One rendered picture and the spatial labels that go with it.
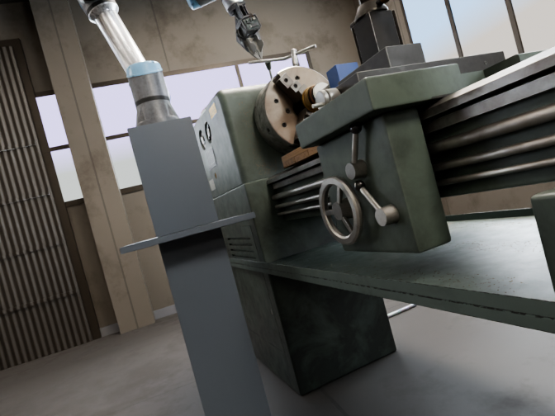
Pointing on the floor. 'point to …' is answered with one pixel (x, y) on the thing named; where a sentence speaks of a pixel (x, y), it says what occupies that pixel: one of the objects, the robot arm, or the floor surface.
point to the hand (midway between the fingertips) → (258, 57)
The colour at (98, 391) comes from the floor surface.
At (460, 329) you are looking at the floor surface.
